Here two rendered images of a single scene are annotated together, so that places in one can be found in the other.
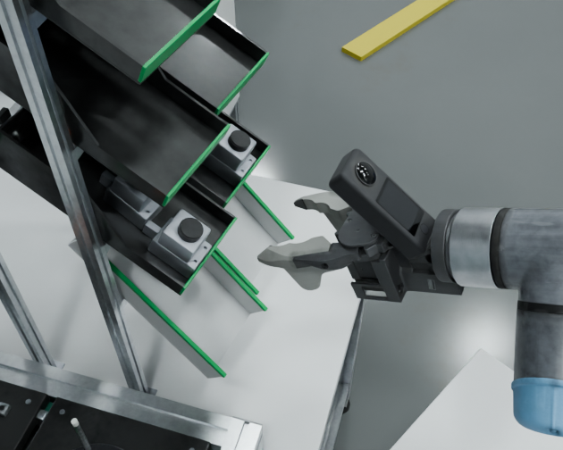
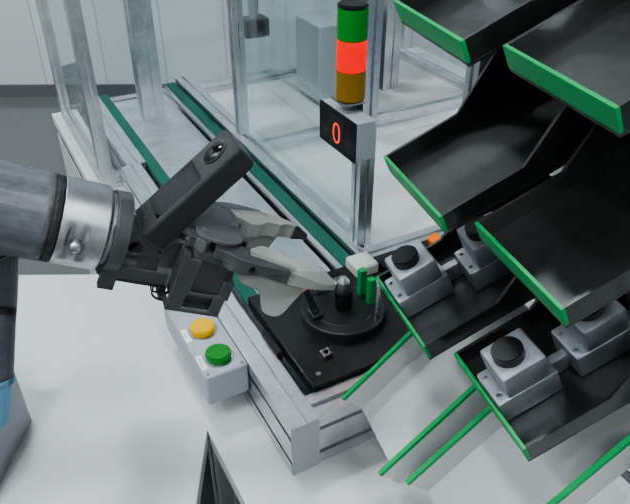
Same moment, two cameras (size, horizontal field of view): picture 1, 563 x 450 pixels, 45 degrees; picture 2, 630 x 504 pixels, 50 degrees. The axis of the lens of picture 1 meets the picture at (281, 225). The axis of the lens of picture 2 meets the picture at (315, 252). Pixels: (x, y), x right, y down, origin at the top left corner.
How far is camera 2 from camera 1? 0.99 m
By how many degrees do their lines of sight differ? 88
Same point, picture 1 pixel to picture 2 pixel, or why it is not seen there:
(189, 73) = (561, 225)
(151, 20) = (469, 20)
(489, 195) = not seen: outside the picture
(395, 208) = (176, 182)
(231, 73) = (552, 274)
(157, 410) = not seen: hidden behind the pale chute
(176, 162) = (429, 184)
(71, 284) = not seen: hidden behind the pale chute
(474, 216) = (90, 186)
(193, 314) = (418, 398)
